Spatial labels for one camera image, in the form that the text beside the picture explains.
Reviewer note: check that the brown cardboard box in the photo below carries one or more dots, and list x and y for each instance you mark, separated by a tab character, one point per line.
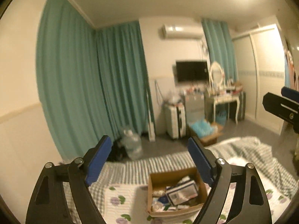
154	182

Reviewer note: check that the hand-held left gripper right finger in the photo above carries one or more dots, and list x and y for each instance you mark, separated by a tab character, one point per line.
201	163

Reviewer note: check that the white dressing table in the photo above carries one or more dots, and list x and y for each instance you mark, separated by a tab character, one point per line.
224	99

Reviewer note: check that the green corner curtain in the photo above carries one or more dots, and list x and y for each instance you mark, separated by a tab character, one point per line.
123	74

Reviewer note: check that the open floor cardboard box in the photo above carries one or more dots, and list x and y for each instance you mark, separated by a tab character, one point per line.
211	138

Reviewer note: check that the blue plastic bags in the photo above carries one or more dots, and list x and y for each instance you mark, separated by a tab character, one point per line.
201	127

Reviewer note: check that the striped and floral bedding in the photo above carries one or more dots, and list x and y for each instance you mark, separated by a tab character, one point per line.
252	151

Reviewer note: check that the wide green curtain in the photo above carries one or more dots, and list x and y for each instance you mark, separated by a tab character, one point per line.
67	79

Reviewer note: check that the white floral quilt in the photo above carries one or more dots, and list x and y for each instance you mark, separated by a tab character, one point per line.
126	205

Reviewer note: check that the white air conditioner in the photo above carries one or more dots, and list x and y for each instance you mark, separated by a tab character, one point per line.
182	31

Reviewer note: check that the clear plastic bag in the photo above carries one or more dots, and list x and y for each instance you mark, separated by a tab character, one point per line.
172	97

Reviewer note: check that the cream lace sock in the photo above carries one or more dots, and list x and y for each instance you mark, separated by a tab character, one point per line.
159	192

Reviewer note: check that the blue basket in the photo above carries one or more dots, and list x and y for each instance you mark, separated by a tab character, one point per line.
222	117

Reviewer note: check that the clear water jug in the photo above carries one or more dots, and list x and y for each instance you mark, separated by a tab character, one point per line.
132	144

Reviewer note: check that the white suitcase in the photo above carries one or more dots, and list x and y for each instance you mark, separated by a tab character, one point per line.
174	121

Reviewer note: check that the white sock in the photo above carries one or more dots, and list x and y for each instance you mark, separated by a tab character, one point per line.
184	208

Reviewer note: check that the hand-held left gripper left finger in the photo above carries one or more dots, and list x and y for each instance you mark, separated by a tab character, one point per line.
98	162

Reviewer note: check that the narrow green curtain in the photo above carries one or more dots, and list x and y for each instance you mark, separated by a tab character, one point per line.
218	44

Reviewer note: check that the hanging clothes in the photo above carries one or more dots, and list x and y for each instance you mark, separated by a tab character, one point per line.
291	63

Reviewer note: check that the black white wet wipes pack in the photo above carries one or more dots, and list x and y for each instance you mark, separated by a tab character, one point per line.
182	191

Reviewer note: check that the white pole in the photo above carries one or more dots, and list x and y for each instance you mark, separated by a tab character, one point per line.
150	121

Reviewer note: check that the white louvered wardrobe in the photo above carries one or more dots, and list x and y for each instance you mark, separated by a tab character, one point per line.
266	74

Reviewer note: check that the black wall television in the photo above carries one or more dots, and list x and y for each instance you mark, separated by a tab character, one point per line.
191	71

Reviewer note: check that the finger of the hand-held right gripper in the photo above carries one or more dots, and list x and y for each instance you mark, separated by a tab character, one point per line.
290	93
278	106

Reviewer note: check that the white oval vanity mirror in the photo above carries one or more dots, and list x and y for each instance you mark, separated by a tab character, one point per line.
216	74

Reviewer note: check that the grey mini fridge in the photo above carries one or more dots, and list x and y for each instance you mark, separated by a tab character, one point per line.
195	107

